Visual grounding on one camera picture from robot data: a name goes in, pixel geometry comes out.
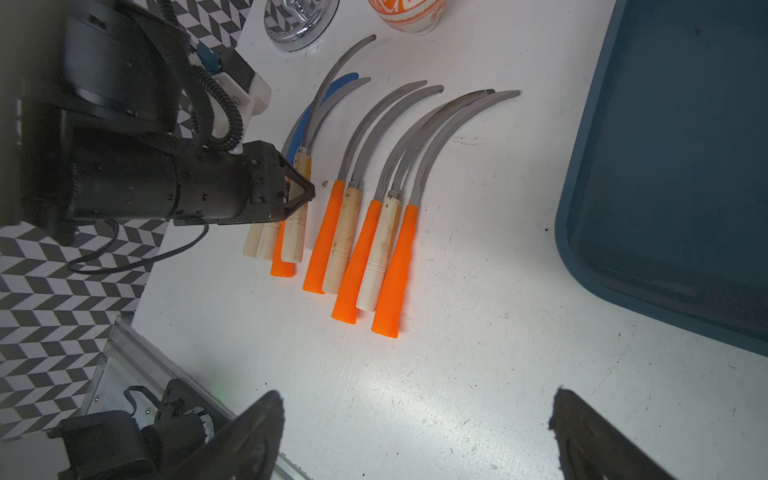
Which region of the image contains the orange patterned small bowl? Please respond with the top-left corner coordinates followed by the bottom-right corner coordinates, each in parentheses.
top-left (368, 0), bottom-right (448, 35)

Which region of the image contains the orange handle sickle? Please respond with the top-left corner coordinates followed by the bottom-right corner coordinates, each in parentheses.
top-left (302, 80), bottom-right (428, 294)
top-left (372, 90), bottom-right (521, 338)
top-left (331, 89), bottom-right (490, 326)

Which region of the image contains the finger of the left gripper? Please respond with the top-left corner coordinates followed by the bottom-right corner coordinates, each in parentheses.
top-left (278, 157), bottom-right (315, 195)
top-left (277, 191), bottom-right (315, 222)

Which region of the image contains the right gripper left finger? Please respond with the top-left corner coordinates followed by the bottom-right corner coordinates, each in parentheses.
top-left (173, 390), bottom-right (285, 480)

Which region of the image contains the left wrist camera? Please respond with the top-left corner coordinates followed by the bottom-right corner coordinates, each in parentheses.
top-left (191, 43), bottom-right (271, 155)

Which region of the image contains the chrome mug tree stand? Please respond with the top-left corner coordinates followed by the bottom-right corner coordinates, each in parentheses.
top-left (263, 0), bottom-right (339, 52)

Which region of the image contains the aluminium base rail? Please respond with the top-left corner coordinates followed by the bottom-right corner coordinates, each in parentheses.
top-left (52, 318), bottom-right (306, 479)

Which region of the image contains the dark blue storage tray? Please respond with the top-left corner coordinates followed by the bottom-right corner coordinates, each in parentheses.
top-left (554, 1), bottom-right (767, 355)

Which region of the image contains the blue blade orange sickle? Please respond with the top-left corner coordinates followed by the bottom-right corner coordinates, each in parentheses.
top-left (269, 72), bottom-right (360, 279)

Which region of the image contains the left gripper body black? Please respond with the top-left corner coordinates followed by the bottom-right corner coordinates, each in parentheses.
top-left (166, 141), bottom-right (288, 225)

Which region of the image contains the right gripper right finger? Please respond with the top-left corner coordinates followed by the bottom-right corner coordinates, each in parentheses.
top-left (549, 388), bottom-right (672, 479)

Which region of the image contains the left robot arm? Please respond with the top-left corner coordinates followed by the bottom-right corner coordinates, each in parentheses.
top-left (1, 1), bottom-right (315, 246)

